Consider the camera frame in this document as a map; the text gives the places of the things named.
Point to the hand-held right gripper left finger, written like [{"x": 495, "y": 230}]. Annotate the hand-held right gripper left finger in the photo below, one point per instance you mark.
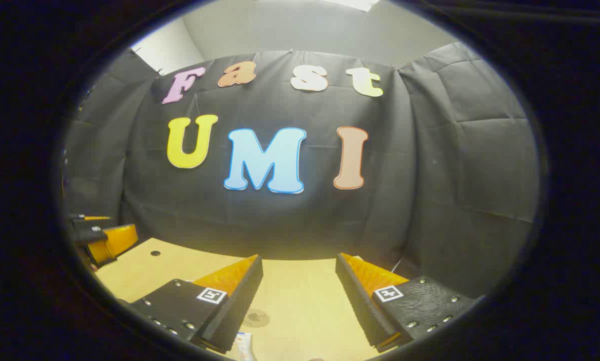
[{"x": 240, "y": 306}]

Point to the black backdrop cloth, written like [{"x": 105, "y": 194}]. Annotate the black backdrop cloth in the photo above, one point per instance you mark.
[{"x": 430, "y": 175}]

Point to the round wooden coaster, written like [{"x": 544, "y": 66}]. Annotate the round wooden coaster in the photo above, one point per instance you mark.
[{"x": 256, "y": 318}]

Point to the white toothpaste tube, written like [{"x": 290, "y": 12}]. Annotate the white toothpaste tube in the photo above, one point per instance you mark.
[{"x": 243, "y": 347}]

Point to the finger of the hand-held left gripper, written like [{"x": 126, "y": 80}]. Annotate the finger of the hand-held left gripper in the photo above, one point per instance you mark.
[
  {"x": 117, "y": 241},
  {"x": 89, "y": 231}
]

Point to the light wooden desktop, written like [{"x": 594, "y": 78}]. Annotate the light wooden desktop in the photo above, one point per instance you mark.
[{"x": 300, "y": 291}]

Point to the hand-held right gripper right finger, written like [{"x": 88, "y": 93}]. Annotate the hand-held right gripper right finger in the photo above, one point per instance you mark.
[{"x": 357, "y": 306}]

